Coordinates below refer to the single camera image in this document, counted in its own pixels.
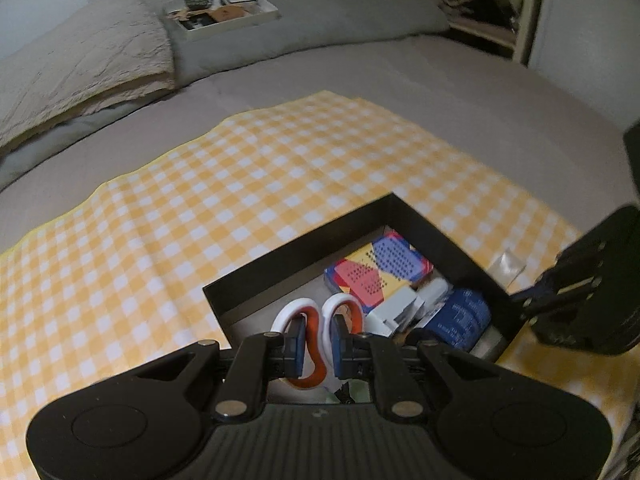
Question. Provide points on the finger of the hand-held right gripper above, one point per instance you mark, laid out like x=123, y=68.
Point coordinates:
x=547, y=280

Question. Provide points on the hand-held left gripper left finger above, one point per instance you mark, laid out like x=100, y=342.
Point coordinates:
x=298, y=352

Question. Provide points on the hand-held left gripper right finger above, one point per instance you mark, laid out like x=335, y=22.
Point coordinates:
x=340, y=352

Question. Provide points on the orange and white scissors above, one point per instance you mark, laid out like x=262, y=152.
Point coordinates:
x=310, y=320

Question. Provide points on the colourful patterned card box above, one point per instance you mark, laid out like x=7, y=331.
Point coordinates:
x=380, y=267

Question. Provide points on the black box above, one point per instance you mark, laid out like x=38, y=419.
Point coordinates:
x=350, y=225

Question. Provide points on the clear plastic strip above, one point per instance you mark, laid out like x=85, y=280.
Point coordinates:
x=507, y=266

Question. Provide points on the white power adapter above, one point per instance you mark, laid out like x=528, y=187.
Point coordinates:
x=395, y=310

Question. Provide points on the blue packet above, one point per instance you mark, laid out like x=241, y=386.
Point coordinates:
x=462, y=317

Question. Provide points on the yellow checkered cloth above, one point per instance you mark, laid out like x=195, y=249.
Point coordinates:
x=200, y=210

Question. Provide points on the grey bed sheet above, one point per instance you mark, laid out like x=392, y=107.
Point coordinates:
x=450, y=110

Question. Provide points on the cream open wardrobe shelf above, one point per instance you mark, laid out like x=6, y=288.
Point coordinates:
x=480, y=5

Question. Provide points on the grey duvet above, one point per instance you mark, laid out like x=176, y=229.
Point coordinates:
x=325, y=35

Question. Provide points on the brown card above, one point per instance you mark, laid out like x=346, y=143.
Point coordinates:
x=227, y=12

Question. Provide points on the white tray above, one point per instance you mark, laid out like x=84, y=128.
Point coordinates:
x=222, y=10

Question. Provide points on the cream quilted pillow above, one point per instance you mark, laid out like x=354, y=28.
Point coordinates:
x=80, y=65

